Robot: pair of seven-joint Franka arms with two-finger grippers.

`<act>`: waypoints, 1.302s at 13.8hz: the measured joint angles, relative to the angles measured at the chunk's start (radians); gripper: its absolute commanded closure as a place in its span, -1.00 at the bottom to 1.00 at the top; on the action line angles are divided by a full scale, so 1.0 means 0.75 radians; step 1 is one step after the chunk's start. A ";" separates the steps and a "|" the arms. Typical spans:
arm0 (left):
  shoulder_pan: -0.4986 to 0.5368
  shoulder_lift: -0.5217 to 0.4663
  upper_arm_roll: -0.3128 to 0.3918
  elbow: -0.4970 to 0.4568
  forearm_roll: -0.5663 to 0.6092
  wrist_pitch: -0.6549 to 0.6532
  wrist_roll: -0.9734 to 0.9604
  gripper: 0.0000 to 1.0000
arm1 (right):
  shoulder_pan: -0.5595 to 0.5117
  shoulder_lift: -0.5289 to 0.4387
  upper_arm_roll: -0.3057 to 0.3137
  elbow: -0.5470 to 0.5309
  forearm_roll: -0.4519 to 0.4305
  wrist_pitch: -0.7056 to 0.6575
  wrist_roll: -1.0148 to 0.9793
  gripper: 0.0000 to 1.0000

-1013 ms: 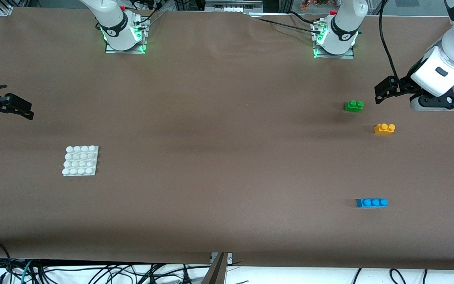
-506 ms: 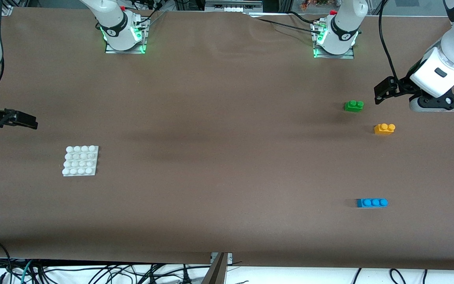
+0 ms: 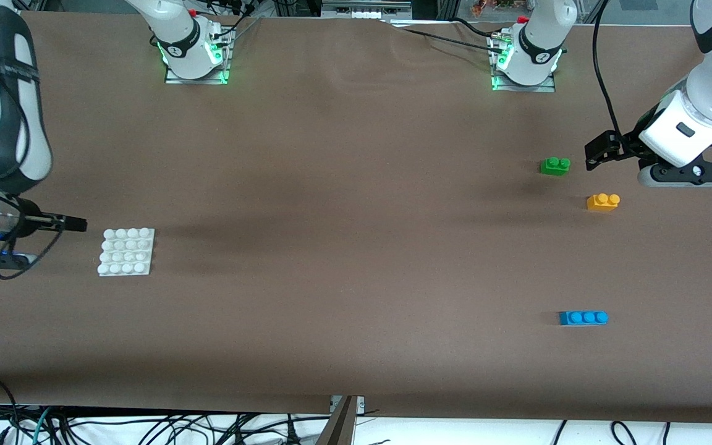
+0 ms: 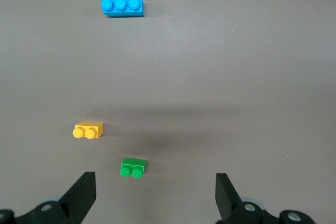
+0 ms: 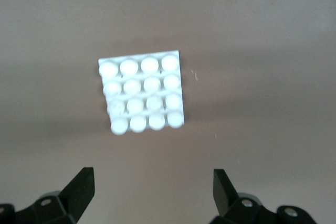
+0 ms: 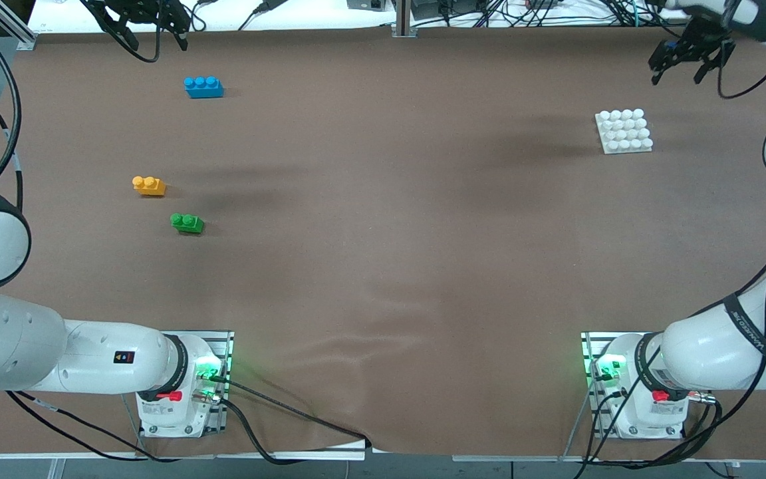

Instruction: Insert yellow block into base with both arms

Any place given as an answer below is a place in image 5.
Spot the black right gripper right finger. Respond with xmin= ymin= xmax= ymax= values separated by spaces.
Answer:
xmin=212 ymin=168 xmax=317 ymax=224

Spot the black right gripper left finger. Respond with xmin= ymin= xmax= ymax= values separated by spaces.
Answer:
xmin=0 ymin=166 xmax=96 ymax=224

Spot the white studded base plate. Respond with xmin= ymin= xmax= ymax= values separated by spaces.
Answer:
xmin=98 ymin=49 xmax=185 ymax=136

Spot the brown table cover sheet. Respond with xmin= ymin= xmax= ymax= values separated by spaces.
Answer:
xmin=0 ymin=0 xmax=336 ymax=224

